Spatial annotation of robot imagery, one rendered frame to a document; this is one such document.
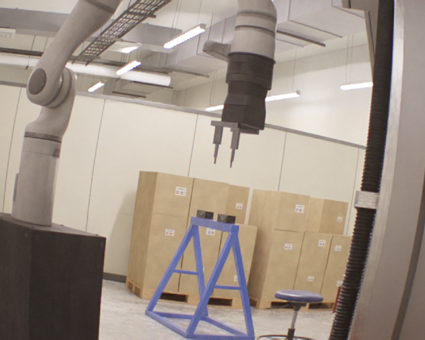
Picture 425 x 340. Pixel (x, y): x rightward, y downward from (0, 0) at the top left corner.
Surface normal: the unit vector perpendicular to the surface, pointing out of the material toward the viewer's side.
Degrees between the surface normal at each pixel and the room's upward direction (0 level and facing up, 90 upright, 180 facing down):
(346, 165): 90
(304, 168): 90
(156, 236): 90
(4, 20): 90
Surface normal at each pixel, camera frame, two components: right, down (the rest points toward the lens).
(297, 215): 0.34, 0.01
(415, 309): -0.34, -0.07
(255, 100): 0.86, 0.05
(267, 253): -0.93, -0.15
